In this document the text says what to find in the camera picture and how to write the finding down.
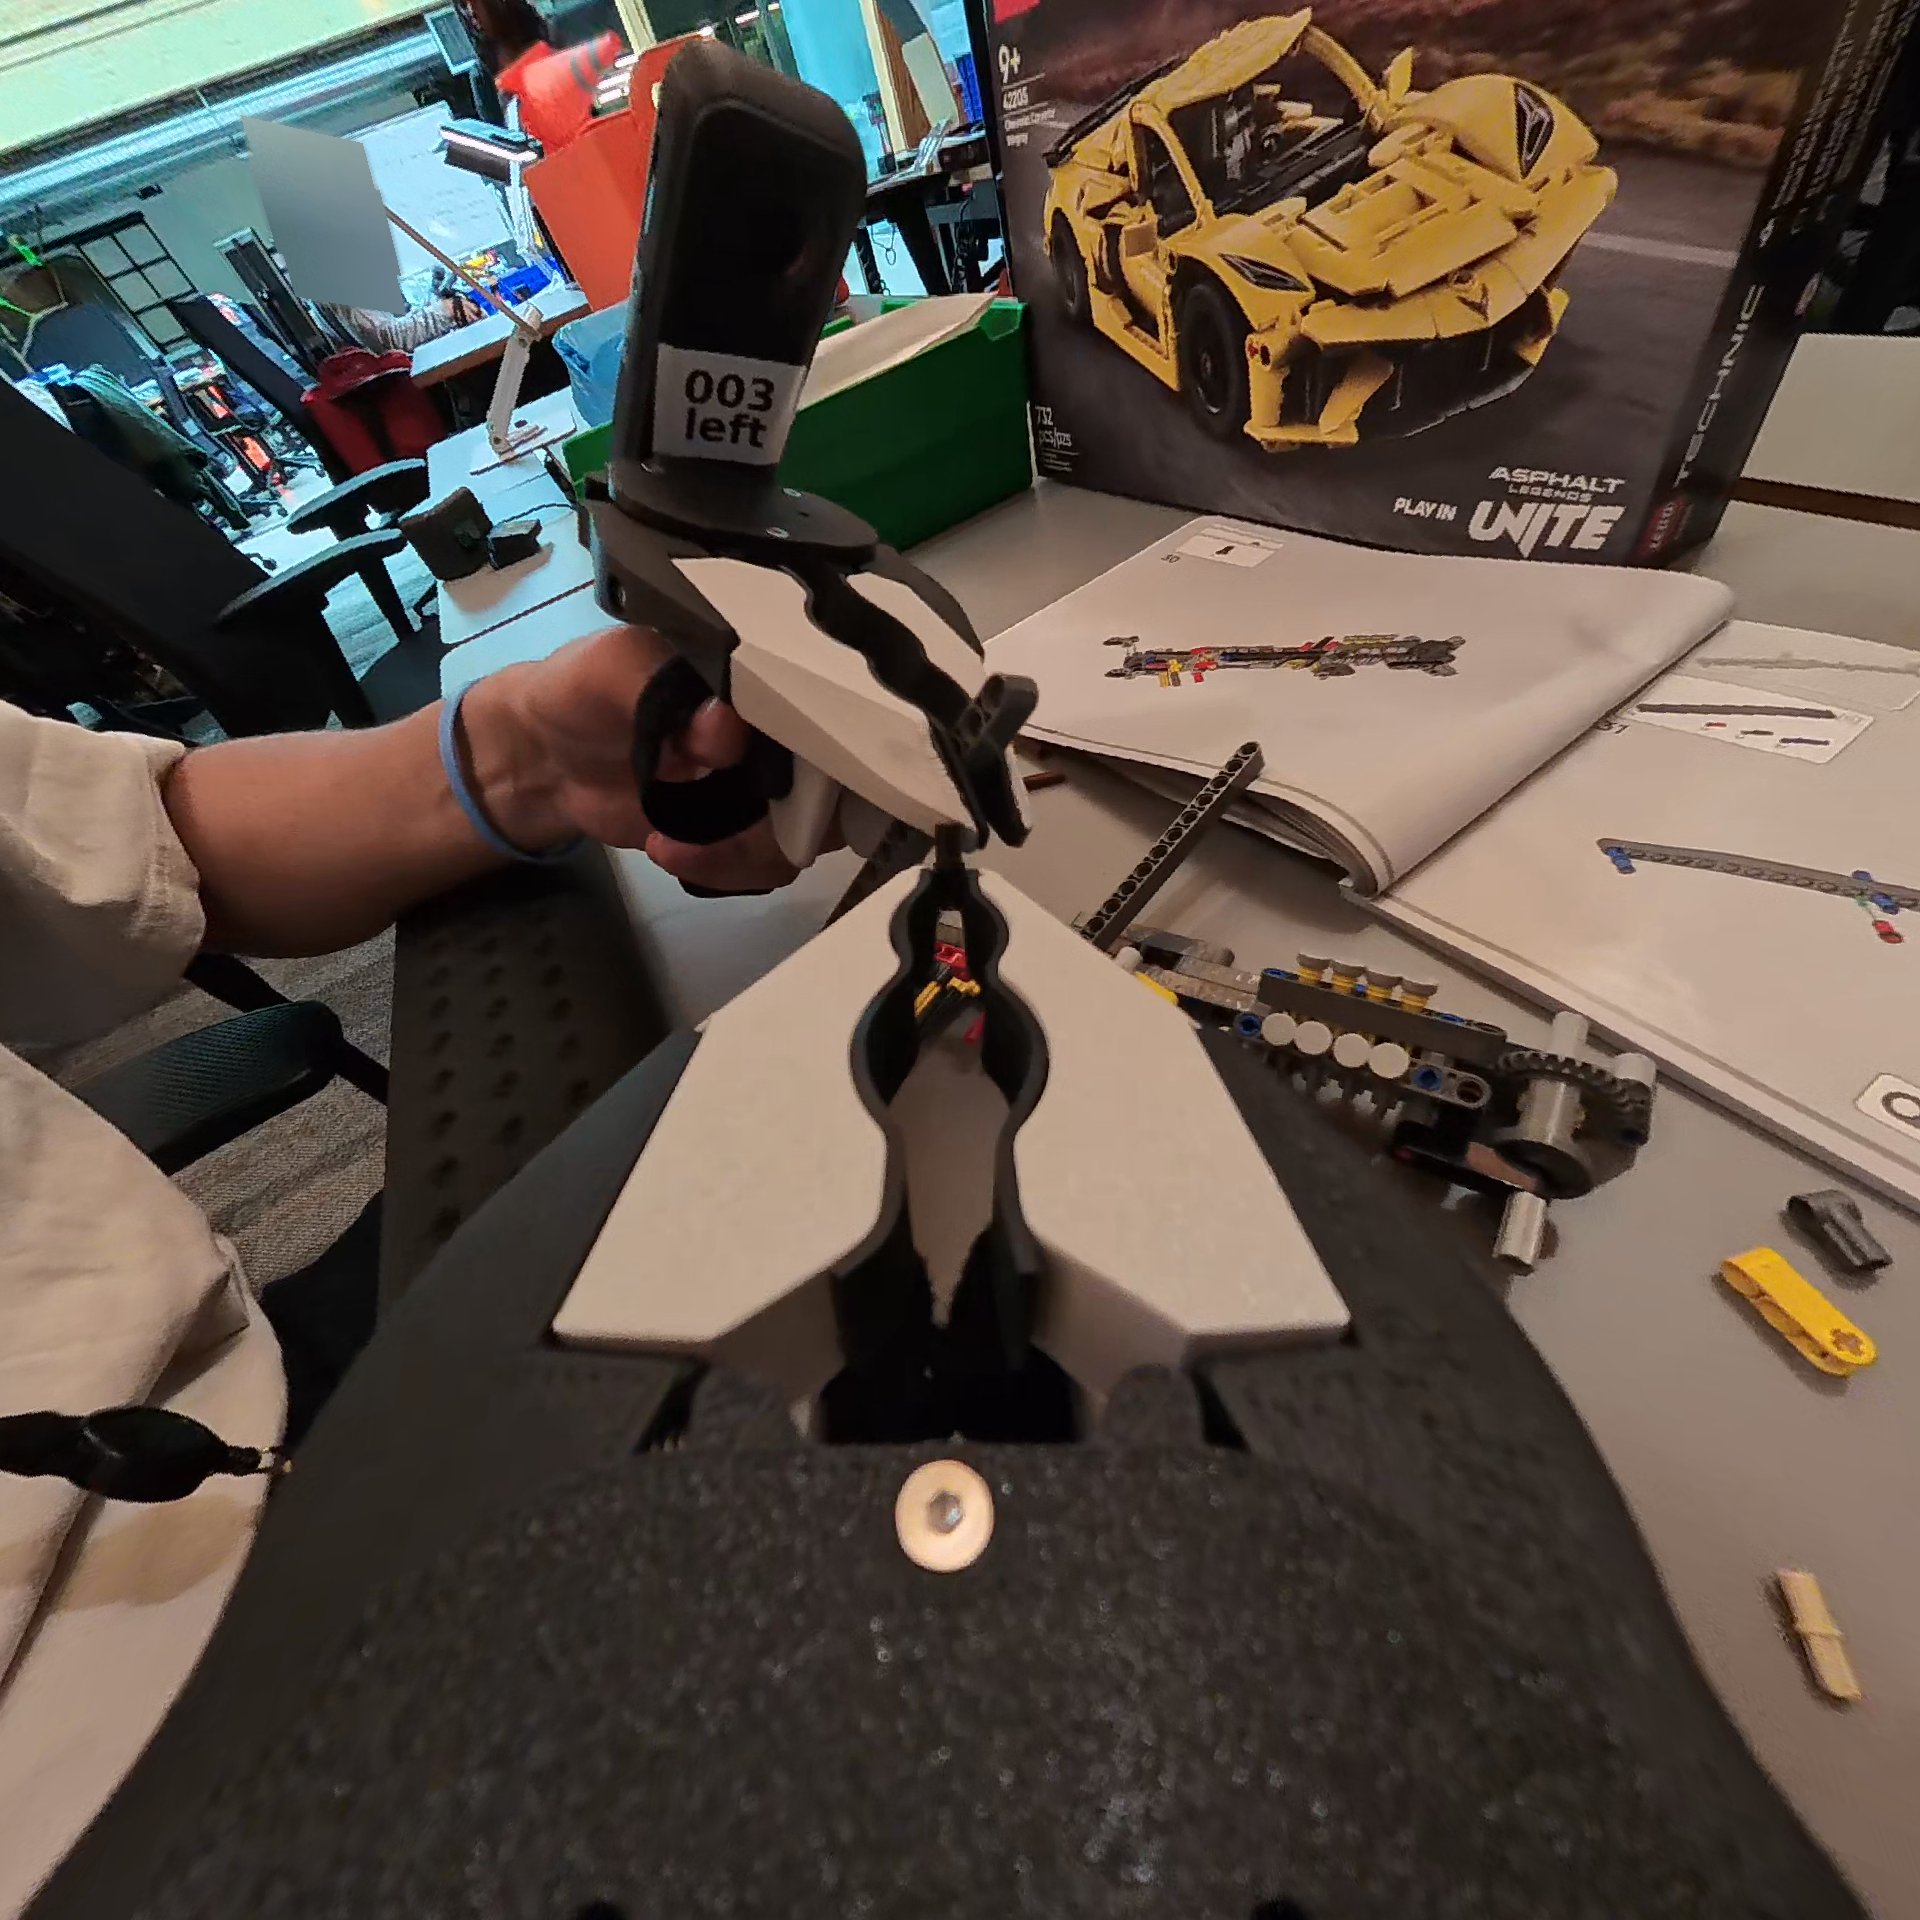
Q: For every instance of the black armchair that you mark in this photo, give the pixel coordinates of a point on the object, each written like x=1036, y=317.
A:
x=120, y=569

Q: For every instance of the person's white shirt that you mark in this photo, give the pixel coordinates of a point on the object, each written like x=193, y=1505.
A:
x=90, y=1275

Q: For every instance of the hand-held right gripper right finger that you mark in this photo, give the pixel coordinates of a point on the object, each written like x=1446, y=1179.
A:
x=1184, y=1200

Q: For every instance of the long dark grey lego beam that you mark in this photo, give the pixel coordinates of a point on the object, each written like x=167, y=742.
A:
x=1171, y=840
x=998, y=720

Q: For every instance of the black chair armrest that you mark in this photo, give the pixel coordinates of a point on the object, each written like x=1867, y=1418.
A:
x=210, y=1066

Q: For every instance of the slim white desk lamp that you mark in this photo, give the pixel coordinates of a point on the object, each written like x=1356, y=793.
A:
x=510, y=346

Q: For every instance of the grey lego car chassis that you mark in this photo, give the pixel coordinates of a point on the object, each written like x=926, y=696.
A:
x=1348, y=1050

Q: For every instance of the person's left hand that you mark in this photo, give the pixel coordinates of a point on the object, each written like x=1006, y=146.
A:
x=555, y=734

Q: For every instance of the dark grey lego connector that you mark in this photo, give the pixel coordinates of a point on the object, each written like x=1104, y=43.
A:
x=1839, y=1230

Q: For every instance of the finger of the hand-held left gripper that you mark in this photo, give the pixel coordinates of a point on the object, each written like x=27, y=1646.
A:
x=921, y=622
x=809, y=691

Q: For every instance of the yellow lego connector block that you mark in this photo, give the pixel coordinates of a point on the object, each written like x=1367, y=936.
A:
x=1793, y=1307

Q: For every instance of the person's left forearm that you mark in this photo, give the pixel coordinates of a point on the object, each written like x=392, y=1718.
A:
x=300, y=825

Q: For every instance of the green storage bin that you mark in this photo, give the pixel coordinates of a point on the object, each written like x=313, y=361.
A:
x=900, y=435

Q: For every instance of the open lego instruction booklet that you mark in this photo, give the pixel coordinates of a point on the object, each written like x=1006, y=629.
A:
x=1425, y=704

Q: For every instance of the blue wristband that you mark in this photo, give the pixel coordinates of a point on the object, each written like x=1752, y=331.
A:
x=457, y=764

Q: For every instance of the tan lego pin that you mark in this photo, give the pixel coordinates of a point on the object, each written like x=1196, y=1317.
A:
x=1817, y=1635

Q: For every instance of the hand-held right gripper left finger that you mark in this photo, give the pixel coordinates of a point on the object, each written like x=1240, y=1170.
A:
x=721, y=1200

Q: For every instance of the yellow car lego box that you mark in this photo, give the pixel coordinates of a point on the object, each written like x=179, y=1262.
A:
x=1348, y=224

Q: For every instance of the orange felt bag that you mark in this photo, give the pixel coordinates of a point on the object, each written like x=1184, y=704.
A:
x=592, y=195

